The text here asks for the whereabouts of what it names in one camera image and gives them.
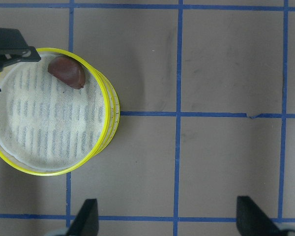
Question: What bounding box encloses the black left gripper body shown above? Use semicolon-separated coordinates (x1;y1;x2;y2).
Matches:
0;28;31;72

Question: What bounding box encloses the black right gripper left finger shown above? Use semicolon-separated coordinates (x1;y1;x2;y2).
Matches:
67;199;99;236

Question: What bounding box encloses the yellow bamboo steamer layer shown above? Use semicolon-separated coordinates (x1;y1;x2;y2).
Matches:
92;68;120;155
0;48;105;176

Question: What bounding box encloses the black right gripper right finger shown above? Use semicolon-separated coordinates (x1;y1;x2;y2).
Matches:
236;196;281;236

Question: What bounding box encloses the dark brown bun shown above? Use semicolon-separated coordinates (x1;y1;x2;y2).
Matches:
48;57;86;89

